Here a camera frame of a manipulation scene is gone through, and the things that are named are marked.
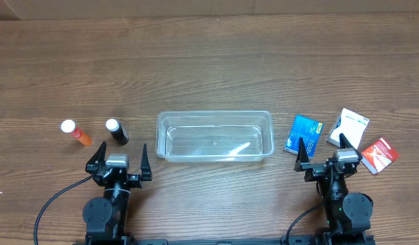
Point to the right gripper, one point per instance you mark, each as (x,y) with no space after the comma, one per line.
(327,169)

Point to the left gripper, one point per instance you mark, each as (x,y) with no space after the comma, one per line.
(117,174)

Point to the blue packet box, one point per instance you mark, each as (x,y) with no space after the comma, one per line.
(306,128)

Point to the dark bottle white cap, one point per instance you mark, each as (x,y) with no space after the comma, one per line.
(117,131)

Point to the orange bottle white cap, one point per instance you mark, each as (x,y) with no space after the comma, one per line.
(69,126)

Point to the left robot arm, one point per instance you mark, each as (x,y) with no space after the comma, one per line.
(106,216)

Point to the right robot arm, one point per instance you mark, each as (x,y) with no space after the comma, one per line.
(348,214)

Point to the clear plastic container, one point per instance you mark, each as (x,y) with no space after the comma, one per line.
(214,136)

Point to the white packet box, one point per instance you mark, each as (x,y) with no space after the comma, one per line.
(351,124)

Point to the red packet box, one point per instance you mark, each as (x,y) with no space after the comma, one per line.
(379,155)

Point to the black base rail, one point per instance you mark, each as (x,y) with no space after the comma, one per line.
(222,241)

